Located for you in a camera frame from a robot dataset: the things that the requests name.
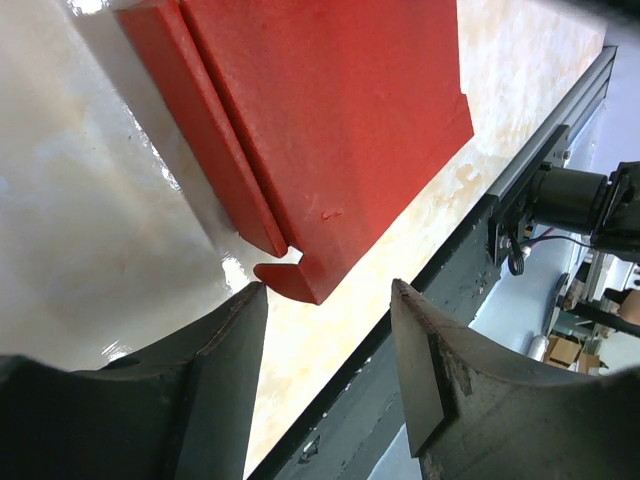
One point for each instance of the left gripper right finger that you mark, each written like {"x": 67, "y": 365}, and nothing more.
{"x": 477, "y": 410}

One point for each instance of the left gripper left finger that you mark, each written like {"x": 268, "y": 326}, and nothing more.
{"x": 180, "y": 408}

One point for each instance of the red paper box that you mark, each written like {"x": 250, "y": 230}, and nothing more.
{"x": 315, "y": 122}

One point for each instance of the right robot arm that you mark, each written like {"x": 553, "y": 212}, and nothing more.
{"x": 604, "y": 208}

